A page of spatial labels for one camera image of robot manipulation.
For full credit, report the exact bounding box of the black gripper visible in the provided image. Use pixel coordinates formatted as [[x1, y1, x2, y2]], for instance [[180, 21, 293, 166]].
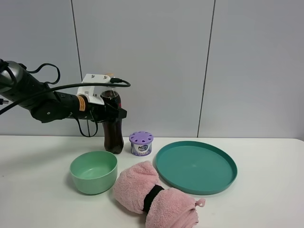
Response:
[[76, 95, 127, 123]]

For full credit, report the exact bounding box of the cola bottle with yellow cap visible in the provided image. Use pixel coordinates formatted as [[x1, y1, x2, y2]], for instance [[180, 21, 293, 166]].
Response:
[[102, 94, 124, 154]]

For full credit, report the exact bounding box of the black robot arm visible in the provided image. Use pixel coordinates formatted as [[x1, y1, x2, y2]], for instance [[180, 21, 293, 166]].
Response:
[[0, 60, 130, 123]]

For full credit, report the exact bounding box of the purple air freshener jar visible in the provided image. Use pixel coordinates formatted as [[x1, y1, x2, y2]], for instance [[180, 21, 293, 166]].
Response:
[[129, 131, 153, 156]]

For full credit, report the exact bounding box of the light green bowl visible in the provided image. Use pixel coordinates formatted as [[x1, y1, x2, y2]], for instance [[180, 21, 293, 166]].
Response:
[[69, 151, 118, 195]]

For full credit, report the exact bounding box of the black elastic band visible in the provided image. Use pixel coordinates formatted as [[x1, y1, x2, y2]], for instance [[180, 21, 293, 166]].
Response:
[[142, 185, 164, 213]]

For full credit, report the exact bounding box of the teal round plate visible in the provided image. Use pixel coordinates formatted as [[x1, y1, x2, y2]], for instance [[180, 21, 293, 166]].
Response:
[[155, 141, 238, 195]]

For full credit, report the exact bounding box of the pink rolled towel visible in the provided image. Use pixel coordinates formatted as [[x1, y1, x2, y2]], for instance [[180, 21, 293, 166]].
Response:
[[113, 161, 205, 228]]

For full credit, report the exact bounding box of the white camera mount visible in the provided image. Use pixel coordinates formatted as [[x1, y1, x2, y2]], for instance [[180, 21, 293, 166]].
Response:
[[77, 74, 118, 105]]

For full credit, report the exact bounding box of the black cable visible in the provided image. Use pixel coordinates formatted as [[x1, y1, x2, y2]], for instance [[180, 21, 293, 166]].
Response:
[[0, 63, 132, 138]]

